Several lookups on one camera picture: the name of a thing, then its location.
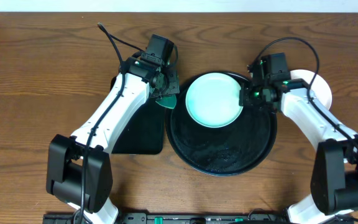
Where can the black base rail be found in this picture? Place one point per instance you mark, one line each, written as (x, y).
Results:
(256, 216)

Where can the white plate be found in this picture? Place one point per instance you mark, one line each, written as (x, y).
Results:
(319, 86)

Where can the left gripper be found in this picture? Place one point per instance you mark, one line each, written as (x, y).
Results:
(169, 89)

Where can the black round tray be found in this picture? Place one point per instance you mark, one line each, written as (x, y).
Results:
(231, 150)

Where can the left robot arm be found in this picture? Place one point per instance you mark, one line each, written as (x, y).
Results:
(79, 168)

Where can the light green plate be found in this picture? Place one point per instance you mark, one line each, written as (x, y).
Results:
(212, 100)

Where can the black rectangular tray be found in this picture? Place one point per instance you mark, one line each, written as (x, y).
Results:
(134, 124)

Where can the green sponge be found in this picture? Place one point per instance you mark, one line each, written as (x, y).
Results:
(168, 102)

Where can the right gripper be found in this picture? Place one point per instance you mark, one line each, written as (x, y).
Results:
(244, 98)

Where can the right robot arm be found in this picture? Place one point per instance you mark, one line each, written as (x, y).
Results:
(334, 181)

